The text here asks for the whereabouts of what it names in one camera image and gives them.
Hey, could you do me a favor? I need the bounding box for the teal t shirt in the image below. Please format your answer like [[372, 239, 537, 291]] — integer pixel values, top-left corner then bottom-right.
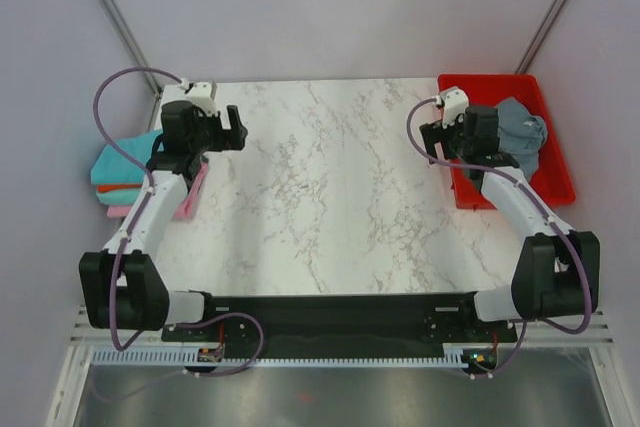
[[96, 189, 139, 206], [90, 130, 162, 186]]

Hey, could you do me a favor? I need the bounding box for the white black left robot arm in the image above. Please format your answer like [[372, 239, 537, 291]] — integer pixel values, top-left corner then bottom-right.
[[79, 100, 248, 340]]

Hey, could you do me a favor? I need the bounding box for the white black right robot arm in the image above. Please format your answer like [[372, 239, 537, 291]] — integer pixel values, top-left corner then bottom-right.
[[417, 106, 600, 341]]

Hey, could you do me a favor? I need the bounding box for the grey t shirt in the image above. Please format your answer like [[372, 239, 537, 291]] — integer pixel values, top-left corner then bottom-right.
[[462, 98, 549, 183]]

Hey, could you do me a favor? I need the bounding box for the folded pink t shirt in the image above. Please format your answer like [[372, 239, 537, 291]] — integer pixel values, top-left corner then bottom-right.
[[106, 157, 209, 221]]

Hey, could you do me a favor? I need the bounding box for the red plastic bin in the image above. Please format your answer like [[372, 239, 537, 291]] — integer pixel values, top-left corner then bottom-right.
[[438, 74, 576, 208]]

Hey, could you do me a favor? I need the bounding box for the folded teal t shirt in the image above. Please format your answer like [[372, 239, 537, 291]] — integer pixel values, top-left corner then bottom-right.
[[96, 189, 139, 206]]

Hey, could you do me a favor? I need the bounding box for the folded red t shirt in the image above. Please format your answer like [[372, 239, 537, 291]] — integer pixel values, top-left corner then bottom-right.
[[96, 184, 141, 194]]

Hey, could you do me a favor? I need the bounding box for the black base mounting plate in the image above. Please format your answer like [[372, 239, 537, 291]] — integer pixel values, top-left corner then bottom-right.
[[162, 293, 516, 356]]

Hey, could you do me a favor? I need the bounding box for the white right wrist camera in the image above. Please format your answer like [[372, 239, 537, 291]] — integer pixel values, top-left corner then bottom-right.
[[435, 86, 470, 129]]

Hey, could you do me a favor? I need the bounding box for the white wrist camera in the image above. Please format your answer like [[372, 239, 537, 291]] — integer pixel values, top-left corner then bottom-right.
[[435, 86, 470, 129], [179, 78, 218, 116]]

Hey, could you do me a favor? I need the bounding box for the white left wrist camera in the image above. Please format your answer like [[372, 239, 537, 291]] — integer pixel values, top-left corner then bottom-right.
[[179, 78, 218, 116]]

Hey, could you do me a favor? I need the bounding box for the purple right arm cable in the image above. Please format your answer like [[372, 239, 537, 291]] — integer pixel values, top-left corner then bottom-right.
[[405, 96, 594, 381]]

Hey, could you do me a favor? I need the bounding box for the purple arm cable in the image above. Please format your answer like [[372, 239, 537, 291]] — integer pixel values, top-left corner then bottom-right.
[[93, 67, 266, 401], [405, 96, 594, 381]]

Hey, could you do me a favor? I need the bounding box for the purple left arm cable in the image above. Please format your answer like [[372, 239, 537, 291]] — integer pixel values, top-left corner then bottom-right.
[[93, 67, 266, 401]]

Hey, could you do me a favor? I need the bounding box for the aluminium frame rail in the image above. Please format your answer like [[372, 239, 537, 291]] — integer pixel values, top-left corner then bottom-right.
[[69, 307, 614, 348]]

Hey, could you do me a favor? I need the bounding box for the grey slotted cable duct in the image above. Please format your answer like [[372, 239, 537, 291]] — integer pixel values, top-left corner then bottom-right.
[[91, 343, 496, 368]]

